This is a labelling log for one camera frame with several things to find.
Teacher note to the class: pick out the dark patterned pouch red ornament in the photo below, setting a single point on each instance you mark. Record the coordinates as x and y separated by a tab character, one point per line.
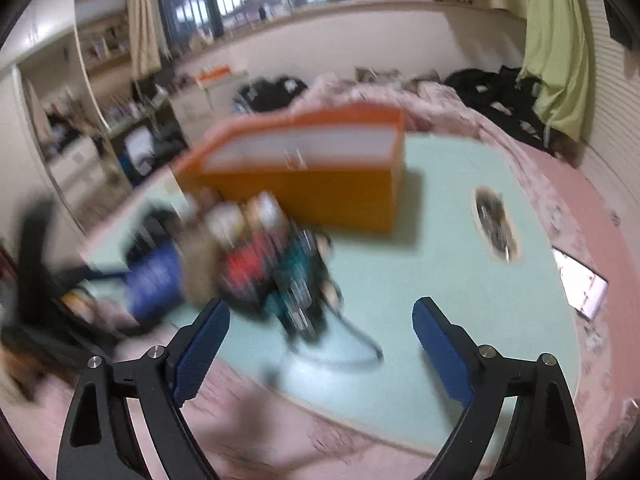
245	265

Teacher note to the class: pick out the teal toy car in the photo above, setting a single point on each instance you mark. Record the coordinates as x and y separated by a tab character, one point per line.
292	270

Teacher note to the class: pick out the blue card box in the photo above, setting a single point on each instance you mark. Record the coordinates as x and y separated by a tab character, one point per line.
152	280

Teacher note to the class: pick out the black striped clothes pile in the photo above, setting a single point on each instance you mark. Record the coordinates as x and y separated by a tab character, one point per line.
270	92

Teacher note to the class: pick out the white bedside cabinet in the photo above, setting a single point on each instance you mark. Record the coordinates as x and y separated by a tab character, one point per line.
200	105

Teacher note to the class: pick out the brown fur pompom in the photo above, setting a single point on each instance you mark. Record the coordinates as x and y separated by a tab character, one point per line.
200	265

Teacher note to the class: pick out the pink bed sheet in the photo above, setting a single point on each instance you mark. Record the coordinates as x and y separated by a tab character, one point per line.
575	180

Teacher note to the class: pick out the white drawer unit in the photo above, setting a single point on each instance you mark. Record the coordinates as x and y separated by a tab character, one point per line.
75	167

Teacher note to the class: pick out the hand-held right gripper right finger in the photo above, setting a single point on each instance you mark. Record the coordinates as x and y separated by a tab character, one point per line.
440	355

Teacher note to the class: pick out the dark metal trinkets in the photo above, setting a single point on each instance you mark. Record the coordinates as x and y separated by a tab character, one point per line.
495	225

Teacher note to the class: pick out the orange cardboard box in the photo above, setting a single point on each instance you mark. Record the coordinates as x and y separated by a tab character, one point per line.
300	195

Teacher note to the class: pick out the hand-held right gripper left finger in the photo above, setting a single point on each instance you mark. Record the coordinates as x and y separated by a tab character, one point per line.
200	355

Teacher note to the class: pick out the mint cartoon desktop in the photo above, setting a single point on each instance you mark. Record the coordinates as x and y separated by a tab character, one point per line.
425	270

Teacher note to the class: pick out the wall shelf with bottles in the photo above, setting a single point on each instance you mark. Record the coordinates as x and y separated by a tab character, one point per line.
102	45

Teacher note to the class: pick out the black hanging cloth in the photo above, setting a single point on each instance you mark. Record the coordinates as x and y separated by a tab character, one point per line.
622	20

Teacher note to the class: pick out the white rounded appliance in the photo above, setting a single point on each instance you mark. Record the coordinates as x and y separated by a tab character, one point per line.
137	147

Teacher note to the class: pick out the green curtain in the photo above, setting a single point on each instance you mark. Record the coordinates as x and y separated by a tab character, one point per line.
550	35

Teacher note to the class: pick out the white louvered door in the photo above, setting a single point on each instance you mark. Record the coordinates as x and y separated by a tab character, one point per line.
615	125

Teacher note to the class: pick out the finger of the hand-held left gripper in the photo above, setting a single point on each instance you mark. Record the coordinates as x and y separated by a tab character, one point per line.
85	276

